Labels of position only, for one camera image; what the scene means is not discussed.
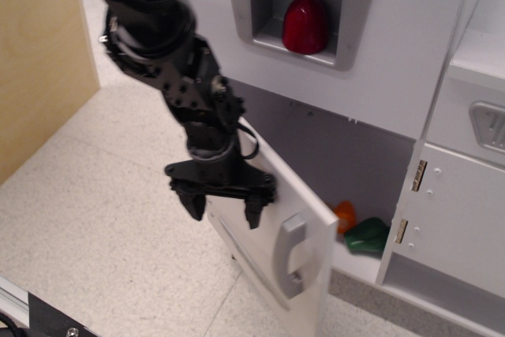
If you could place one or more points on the white toy fridge cabinet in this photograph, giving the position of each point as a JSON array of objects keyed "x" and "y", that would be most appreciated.
[{"x": 395, "y": 73}]

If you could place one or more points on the light plywood panel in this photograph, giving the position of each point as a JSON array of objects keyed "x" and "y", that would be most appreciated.
[{"x": 47, "y": 74}]

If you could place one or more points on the orange toy item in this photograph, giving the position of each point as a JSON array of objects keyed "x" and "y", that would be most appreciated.
[{"x": 346, "y": 214}]

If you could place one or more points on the lower brass cabinet hinge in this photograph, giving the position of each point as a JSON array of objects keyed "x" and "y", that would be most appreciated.
[{"x": 401, "y": 231}]

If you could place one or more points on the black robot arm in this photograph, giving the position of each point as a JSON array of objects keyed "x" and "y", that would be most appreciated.
[{"x": 155, "y": 42}]

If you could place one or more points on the grey fridge door handle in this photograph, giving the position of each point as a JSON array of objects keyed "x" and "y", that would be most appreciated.
[{"x": 292, "y": 232}]

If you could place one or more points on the green toy item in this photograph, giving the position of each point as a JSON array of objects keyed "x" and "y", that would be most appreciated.
[{"x": 369, "y": 236}]

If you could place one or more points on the white neighbouring cabinet door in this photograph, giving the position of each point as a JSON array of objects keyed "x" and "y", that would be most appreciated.
[{"x": 453, "y": 246}]

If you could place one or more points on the aluminium frame rail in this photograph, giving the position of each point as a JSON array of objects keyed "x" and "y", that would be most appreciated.
[{"x": 15, "y": 303}]

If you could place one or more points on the red dispenser lever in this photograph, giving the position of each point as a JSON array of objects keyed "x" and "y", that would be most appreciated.
[{"x": 305, "y": 28}]

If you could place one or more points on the white low fridge door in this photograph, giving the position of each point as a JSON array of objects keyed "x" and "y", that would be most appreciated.
[{"x": 290, "y": 158}]

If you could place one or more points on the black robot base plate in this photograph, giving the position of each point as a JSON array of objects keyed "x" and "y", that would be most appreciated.
[{"x": 46, "y": 320}]

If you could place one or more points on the upper brass cabinet hinge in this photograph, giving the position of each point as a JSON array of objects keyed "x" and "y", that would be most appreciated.
[{"x": 419, "y": 175}]

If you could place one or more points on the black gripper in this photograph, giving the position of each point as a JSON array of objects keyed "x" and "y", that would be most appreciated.
[{"x": 233, "y": 177}]

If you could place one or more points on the brass cabinet hinge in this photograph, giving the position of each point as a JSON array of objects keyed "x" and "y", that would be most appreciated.
[
  {"x": 419, "y": 175},
  {"x": 401, "y": 231}
]

